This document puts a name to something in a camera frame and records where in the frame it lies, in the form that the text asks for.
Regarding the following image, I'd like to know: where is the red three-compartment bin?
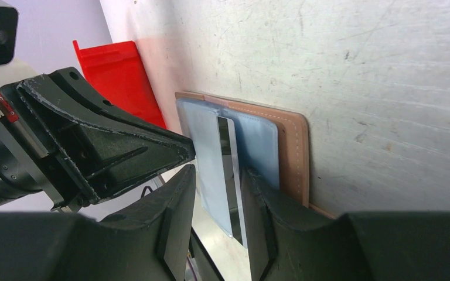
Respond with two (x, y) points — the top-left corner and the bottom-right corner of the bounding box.
(73, 40), (166, 129)

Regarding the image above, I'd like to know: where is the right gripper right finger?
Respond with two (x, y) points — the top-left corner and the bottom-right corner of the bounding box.
(241, 167), (450, 280)

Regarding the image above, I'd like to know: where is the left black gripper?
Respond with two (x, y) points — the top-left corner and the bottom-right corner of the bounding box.
(0, 67), (195, 212)

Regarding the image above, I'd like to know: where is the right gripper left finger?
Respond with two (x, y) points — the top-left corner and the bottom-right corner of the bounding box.
(0, 165), (196, 280)

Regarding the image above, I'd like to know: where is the tan leather card holder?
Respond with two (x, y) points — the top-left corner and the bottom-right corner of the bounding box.
(175, 91), (336, 219)

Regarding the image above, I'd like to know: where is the silver mirrored card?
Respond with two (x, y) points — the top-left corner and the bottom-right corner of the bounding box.
(217, 116), (253, 281)

